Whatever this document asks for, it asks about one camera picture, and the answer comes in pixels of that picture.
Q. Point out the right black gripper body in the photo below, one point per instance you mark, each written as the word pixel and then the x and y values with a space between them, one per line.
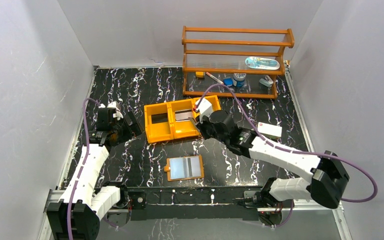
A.
pixel 207 130

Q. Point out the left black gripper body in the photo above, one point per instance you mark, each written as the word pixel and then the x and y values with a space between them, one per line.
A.
pixel 123 129

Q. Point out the white striped card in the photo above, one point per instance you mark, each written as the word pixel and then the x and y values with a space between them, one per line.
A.
pixel 193 167
pixel 183 115

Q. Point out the orange three-compartment plastic bin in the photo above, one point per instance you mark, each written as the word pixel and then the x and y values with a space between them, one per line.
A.
pixel 170 120

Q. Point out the orange leather card holder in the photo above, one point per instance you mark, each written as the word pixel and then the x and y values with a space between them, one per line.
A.
pixel 176 169

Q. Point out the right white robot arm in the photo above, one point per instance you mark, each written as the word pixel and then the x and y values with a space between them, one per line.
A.
pixel 322 179

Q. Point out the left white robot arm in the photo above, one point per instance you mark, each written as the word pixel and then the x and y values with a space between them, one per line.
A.
pixel 82 185

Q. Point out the small blue block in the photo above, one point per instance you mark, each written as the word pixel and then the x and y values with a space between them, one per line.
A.
pixel 228 82

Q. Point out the red white marker pen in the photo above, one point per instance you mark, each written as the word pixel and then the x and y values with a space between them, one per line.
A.
pixel 214 78

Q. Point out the small yellow block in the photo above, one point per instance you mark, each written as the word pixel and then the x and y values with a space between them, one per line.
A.
pixel 200 74

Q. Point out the white rectangular box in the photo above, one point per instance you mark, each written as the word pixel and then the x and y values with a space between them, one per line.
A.
pixel 269 130

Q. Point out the orange wooden shelf rack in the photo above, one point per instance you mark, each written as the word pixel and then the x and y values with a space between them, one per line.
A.
pixel 222 52

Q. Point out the grey white stapler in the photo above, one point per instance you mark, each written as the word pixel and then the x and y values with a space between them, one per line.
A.
pixel 266 81

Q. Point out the blister pack on shelf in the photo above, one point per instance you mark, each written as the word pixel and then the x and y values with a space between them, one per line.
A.
pixel 261 63

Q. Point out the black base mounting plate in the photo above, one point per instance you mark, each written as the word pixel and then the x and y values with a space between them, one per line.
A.
pixel 214 202

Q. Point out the aluminium frame rail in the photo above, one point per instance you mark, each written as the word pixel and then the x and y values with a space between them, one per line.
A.
pixel 148 203

